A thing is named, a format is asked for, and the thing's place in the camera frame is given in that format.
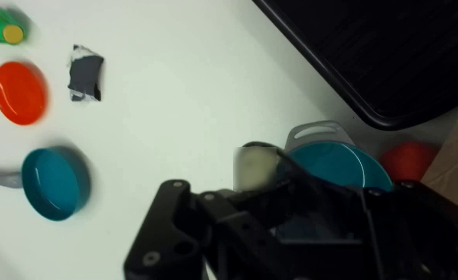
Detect black tray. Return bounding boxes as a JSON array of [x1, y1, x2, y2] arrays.
[[253, 0, 458, 130]]

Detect glass pot lid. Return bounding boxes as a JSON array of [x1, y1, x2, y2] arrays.
[[234, 141, 315, 191]]

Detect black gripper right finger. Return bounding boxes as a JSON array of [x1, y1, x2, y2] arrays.
[[363, 182, 458, 280]]

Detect red toy tomato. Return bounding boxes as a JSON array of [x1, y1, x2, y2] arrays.
[[381, 141, 438, 180]]

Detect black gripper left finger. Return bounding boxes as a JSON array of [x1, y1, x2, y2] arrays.
[[124, 180, 292, 280]]

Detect teal toy frying pan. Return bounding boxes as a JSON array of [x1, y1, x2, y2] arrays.
[[0, 146, 92, 221]]

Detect blue pot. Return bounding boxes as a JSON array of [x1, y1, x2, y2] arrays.
[[286, 120, 395, 191]]

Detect orange toy plate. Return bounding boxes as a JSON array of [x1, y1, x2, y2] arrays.
[[0, 60, 49, 126]]

